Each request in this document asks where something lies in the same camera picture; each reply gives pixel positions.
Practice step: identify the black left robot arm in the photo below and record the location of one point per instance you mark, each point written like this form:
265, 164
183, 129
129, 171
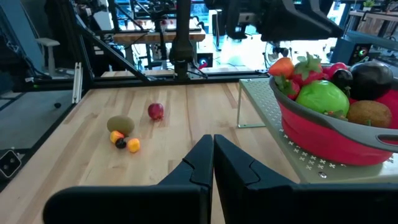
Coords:
182, 46

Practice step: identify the small yellow orange peach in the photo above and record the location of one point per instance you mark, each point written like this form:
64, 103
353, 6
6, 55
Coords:
133, 145
116, 136

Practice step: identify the small red cherry tomato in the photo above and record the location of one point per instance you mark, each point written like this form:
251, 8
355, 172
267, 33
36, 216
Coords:
334, 68

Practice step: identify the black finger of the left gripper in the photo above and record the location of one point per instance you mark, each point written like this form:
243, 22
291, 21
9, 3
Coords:
298, 28

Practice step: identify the black computer green light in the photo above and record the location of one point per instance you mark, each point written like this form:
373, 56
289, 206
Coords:
351, 51

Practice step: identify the small black stereo camera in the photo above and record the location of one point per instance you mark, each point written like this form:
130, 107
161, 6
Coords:
9, 163

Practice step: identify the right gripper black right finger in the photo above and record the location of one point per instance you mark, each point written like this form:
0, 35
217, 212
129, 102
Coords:
280, 202

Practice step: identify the black aluminium rig frame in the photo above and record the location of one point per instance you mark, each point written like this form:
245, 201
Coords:
217, 76

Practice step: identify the brown kiwi fruit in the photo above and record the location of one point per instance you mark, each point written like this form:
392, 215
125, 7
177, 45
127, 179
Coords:
370, 114

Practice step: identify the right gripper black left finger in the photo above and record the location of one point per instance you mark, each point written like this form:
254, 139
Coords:
140, 202

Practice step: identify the olive green oval fruit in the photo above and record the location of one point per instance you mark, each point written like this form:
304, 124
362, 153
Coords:
120, 125

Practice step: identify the dark purple plum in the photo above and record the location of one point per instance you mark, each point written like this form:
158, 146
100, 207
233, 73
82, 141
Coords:
371, 80
121, 143

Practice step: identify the white stand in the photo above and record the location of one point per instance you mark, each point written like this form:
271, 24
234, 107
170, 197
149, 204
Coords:
48, 43

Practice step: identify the white aluminium bar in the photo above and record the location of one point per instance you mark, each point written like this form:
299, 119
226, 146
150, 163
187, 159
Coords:
77, 82

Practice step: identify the green apple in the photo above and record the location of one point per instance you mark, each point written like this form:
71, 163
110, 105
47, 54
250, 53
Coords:
323, 98

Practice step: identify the pale green perforated metal shelf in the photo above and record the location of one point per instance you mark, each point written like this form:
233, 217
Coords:
264, 99

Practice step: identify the small dark red apple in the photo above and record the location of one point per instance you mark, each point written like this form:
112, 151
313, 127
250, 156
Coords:
155, 111

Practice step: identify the red collapsible colander bowl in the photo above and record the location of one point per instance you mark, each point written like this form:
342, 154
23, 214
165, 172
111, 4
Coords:
326, 140

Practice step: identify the wooden workbench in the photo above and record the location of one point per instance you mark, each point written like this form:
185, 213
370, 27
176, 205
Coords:
155, 36

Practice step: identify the black box blue light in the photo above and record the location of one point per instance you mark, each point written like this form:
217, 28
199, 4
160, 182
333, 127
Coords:
204, 60

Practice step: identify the red strawberry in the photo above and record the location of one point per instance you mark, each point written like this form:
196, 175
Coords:
289, 88
308, 70

